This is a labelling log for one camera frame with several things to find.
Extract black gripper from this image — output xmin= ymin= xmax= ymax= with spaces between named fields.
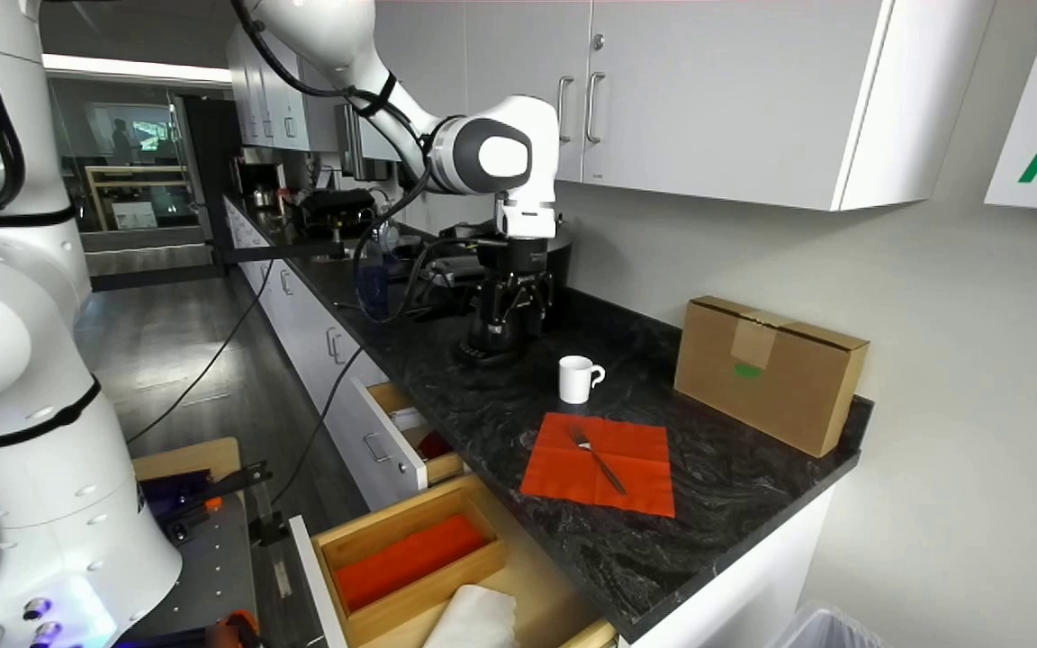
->
xmin=463 ymin=234 xmax=555 ymax=367

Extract large wooden drawer white front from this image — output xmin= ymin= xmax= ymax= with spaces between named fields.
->
xmin=286 ymin=468 xmax=622 ymax=648

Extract wooden organizer box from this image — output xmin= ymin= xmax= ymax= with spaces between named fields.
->
xmin=315 ymin=498 xmax=511 ymax=648

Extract brown cardboard box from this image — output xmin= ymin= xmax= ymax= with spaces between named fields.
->
xmin=670 ymin=295 xmax=871 ymax=462

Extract white mug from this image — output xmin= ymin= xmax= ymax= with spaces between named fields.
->
xmin=555 ymin=354 xmax=609 ymax=411

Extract white packets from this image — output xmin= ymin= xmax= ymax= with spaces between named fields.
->
xmin=390 ymin=405 xmax=429 ymax=438

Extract red object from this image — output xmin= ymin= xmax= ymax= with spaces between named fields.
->
xmin=414 ymin=429 xmax=463 ymax=463

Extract square orange paper napkin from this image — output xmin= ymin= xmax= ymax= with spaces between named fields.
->
xmin=518 ymin=411 xmax=680 ymax=521

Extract white base cabinet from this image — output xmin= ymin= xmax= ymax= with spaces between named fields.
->
xmin=224 ymin=196 xmax=839 ymax=648

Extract white paper towel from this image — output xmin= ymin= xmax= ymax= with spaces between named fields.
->
xmin=423 ymin=583 xmax=524 ymax=648

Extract clear plastic trash bag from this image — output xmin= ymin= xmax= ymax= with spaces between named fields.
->
xmin=773 ymin=604 xmax=891 ymax=648

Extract ceiling light strip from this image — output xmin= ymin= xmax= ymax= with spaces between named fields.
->
xmin=45 ymin=49 xmax=243 ymax=91

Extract small drawer with metal handle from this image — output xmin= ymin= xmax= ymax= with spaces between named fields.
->
xmin=322 ymin=373 xmax=465 ymax=516

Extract thin black floor cable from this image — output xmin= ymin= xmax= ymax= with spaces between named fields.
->
xmin=266 ymin=343 xmax=366 ymax=516
xmin=118 ymin=255 xmax=280 ymax=449

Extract white wall cabinet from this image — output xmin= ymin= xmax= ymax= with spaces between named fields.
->
xmin=224 ymin=0 xmax=1001 ymax=217

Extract orange handled clamp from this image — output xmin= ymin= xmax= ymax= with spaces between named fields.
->
xmin=142 ymin=462 xmax=279 ymax=520
xmin=209 ymin=604 xmax=270 ymax=648

